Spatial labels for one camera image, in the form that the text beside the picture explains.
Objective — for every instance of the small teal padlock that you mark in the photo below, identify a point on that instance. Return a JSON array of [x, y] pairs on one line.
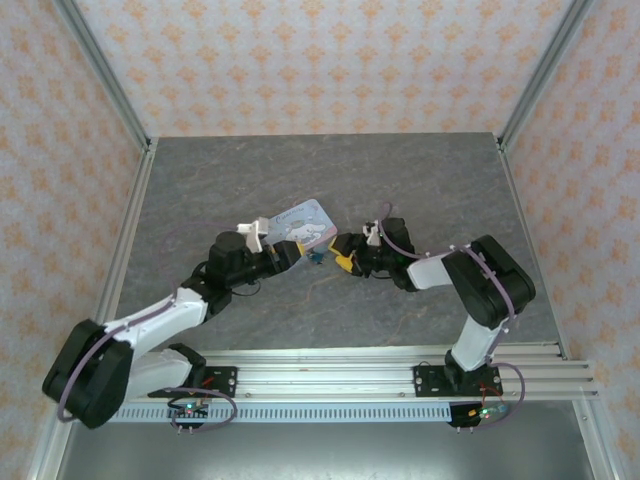
[[315, 256]]

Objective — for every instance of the light blue cartoon pouch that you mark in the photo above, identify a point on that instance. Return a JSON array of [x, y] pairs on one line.
[[300, 225]]

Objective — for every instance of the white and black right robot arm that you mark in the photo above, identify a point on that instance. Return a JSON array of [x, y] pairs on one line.
[[425, 272]]

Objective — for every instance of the narrow aluminium crossbeam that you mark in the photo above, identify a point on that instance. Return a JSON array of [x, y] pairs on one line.
[[325, 351]]

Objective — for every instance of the wide aluminium crossbeam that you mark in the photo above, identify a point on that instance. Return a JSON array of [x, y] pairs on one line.
[[325, 382]]

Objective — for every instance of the grey metal panel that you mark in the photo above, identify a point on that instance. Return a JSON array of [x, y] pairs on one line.
[[320, 452]]

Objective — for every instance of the aluminium side rail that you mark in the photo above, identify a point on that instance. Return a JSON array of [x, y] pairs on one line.
[[127, 235], [525, 235]]

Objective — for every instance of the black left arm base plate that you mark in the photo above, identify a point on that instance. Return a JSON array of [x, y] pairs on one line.
[[225, 381]]

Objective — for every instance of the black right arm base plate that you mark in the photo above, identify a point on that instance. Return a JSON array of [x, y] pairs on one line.
[[427, 380]]

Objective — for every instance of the aluminium corner post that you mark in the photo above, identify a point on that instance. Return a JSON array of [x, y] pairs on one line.
[[100, 65], [550, 65]]

